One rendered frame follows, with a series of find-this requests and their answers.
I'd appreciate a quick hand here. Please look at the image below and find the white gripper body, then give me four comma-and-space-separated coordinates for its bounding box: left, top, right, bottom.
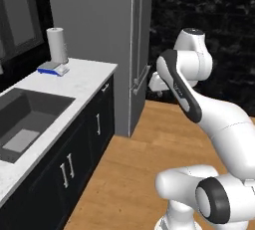
147, 71, 171, 94

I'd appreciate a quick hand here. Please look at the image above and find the grey fridge drawer front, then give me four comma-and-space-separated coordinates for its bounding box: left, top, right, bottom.
128, 65, 151, 138

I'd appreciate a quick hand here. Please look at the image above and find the grey fridge door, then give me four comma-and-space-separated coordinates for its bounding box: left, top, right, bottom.
130, 0, 154, 83

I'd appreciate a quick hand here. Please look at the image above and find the grey fridge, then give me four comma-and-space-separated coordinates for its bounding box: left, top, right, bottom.
45, 0, 154, 138

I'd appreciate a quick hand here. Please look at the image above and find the black drawer front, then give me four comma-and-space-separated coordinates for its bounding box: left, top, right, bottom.
96, 76, 116, 109

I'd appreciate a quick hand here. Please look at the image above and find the narrow black cupboard door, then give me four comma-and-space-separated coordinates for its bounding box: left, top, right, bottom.
93, 95, 116, 162

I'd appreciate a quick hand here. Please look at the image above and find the black cupboard run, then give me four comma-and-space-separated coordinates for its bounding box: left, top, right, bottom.
0, 73, 117, 230

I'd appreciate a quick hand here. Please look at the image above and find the wide black cupboard door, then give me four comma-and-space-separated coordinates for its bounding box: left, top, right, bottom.
19, 140, 70, 230
67, 108, 96, 205

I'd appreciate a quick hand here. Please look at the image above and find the blue and white kitchen scale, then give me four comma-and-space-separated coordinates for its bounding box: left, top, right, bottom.
36, 60, 71, 78

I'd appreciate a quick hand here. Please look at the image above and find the white paper towel roll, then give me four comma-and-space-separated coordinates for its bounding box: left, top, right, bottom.
46, 26, 70, 66

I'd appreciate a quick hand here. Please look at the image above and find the dark grey sink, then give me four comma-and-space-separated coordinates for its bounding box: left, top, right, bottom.
0, 87, 77, 164

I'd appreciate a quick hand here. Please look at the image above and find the black framed window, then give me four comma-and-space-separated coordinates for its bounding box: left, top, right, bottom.
0, 0, 46, 63

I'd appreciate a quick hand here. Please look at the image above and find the short silver fridge drawer handle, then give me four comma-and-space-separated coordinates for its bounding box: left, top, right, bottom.
131, 66, 151, 96

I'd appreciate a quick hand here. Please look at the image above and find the long silver fridge door handle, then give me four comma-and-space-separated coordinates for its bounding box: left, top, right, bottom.
134, 0, 144, 87

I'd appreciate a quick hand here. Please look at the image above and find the silver cupboard door handle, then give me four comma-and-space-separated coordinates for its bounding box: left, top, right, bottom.
66, 152, 76, 179
59, 162, 69, 189
96, 113, 102, 136

